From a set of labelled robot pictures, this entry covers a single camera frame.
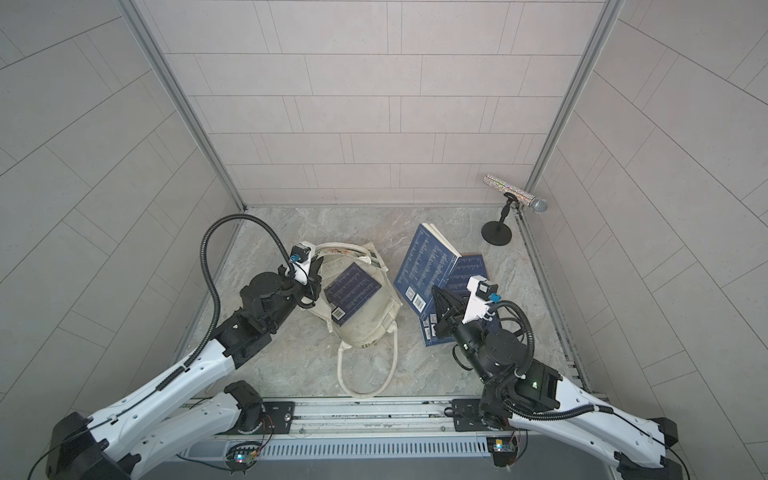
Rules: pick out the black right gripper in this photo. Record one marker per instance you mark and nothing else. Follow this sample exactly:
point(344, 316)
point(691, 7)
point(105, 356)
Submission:
point(451, 318)

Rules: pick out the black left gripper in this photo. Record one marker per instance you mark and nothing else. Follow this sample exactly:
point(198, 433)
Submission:
point(313, 279)

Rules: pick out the circuit board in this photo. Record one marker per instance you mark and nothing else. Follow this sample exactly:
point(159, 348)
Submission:
point(241, 457)
point(503, 450)

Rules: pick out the glittery microphone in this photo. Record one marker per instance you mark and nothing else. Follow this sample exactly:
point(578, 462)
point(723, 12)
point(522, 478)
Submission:
point(536, 204)

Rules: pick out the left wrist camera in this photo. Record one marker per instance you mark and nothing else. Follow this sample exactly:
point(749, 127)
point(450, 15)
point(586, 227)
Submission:
point(301, 258)

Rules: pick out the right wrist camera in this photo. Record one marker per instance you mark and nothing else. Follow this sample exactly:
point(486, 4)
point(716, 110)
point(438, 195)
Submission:
point(483, 295)

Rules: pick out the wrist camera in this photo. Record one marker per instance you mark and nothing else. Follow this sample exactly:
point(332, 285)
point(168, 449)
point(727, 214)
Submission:
point(301, 258)
point(483, 295)

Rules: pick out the stack of dark blue books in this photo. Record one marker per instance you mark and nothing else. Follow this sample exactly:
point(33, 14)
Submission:
point(348, 293)

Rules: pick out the floral canvas tote bag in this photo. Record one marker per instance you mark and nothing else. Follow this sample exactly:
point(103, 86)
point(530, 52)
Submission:
point(376, 319)

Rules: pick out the white ventilation grille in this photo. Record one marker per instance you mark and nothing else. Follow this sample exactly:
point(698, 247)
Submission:
point(280, 449)

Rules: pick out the right circuit board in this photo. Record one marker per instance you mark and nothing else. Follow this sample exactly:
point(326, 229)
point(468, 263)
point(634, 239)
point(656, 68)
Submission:
point(503, 450)

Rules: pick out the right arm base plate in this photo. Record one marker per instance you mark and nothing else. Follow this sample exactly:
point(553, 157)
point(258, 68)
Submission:
point(466, 416)

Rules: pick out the black microphone stand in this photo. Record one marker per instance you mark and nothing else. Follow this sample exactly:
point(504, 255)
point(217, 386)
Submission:
point(498, 233)

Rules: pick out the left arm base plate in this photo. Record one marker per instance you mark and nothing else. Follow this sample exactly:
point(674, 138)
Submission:
point(276, 418)

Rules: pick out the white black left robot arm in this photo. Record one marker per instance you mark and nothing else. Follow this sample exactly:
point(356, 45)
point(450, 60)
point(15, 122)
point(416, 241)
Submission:
point(80, 451)

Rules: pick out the left circuit board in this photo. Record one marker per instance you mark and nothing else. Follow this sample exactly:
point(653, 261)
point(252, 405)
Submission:
point(241, 457)

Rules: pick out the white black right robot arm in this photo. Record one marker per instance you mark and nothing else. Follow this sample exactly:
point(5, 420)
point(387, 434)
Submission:
point(497, 342)

